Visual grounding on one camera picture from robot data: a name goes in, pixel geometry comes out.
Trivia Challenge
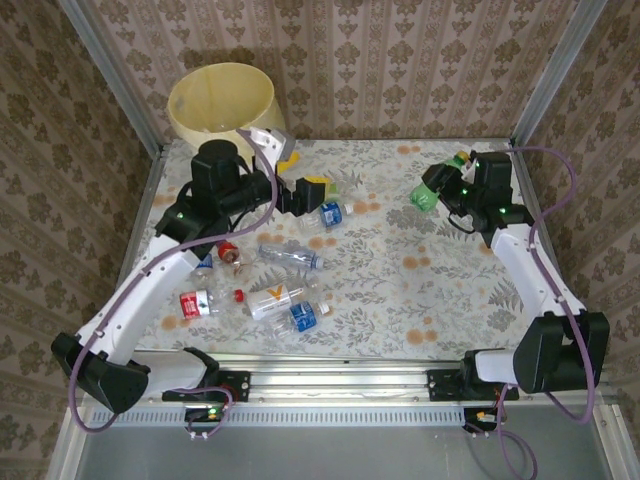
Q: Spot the green soda bottle yellow cap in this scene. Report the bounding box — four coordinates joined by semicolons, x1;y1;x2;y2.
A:
409;152;471;214

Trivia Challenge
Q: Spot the blue label white cap bottle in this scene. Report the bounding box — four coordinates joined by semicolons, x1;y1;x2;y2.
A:
298;200;357;232

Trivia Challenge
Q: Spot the clear water bottle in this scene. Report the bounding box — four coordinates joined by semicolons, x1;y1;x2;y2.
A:
256;243;326;271

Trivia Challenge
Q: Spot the white label orange V bottle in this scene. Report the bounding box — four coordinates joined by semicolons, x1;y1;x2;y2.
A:
245;279;321;322

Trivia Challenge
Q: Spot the blue Pocari label bottle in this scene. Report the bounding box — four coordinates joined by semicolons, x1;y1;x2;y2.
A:
267;299;332;339

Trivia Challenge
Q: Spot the red label red cap bottle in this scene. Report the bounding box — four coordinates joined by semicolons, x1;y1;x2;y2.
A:
179;288;248;320

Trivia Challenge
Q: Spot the cream plastic bin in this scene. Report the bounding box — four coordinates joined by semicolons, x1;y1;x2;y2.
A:
167;62;287;151

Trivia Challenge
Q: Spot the yellow plastic bin liner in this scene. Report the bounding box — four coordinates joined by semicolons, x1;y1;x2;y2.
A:
167;62;287;149

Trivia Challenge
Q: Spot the floral table cover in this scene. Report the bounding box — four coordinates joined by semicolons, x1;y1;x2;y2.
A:
107;138;564;361

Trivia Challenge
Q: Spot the black connector with LED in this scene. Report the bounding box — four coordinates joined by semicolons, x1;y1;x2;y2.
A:
184;405;226;425

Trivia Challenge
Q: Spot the grey metal panel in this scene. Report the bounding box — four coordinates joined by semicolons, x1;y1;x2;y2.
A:
47;404;631;480

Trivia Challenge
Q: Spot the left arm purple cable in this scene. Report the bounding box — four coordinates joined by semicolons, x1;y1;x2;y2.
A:
67;128;279;442

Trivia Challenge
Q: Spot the aluminium frame rail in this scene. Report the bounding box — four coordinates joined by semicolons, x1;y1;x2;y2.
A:
508;142;592;365
93;147;167;369

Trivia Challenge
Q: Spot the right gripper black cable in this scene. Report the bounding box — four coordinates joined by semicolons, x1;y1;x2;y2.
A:
446;208;476;235

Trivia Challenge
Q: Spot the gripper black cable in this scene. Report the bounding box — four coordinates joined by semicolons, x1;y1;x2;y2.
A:
227;208;252;235
446;208;476;235

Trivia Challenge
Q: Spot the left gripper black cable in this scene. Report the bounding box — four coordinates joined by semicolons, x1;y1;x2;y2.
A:
227;208;252;235

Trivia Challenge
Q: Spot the aluminium frame post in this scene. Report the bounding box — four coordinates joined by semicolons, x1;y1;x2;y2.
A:
508;0;610;151
55;0;166;157

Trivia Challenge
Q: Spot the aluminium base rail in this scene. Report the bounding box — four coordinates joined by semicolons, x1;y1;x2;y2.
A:
69;357;614;407

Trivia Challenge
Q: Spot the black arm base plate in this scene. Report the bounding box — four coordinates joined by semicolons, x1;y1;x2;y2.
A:
427;369;520;404
162;369;251;404

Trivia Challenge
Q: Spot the grey slotted cable duct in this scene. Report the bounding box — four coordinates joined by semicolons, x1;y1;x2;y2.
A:
88;405;469;427

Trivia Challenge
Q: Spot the black connector with wires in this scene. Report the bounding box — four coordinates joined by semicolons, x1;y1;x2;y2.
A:
463;408;501;434

